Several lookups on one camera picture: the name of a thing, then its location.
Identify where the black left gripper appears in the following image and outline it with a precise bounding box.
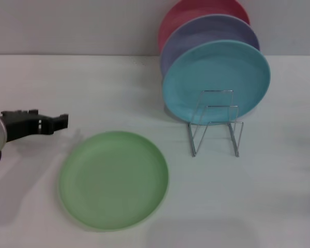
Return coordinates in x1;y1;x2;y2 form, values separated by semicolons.
1;110;69;142

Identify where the green plastic plate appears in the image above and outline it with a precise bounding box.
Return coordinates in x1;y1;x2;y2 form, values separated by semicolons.
58;130;169;231

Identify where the blue plastic plate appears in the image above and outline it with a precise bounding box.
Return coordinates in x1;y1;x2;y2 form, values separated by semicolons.
162;39;271;126

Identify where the red plastic plate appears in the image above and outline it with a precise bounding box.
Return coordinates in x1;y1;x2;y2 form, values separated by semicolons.
157;0;251;54

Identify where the purple plastic plate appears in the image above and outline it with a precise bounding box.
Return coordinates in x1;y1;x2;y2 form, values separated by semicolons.
160;14;260;78

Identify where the metal wire plate rack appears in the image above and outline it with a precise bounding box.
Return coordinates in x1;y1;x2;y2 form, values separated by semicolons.
187;89;245;158

